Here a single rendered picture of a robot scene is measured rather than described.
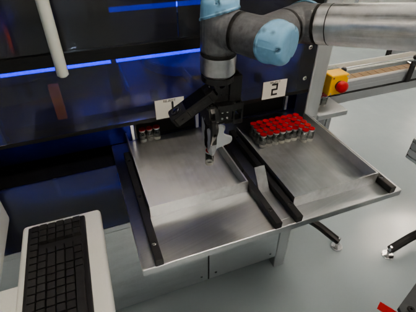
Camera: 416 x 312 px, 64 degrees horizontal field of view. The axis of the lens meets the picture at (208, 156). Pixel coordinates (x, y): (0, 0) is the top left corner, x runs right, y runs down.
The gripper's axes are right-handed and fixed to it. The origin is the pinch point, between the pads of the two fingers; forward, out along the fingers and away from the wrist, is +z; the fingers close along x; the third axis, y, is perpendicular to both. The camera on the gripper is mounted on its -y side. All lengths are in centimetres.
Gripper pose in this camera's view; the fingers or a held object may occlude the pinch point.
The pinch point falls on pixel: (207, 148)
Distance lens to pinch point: 83.1
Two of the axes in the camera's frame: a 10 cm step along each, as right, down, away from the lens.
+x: -3.1, -6.0, 7.4
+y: 9.5, -1.9, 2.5
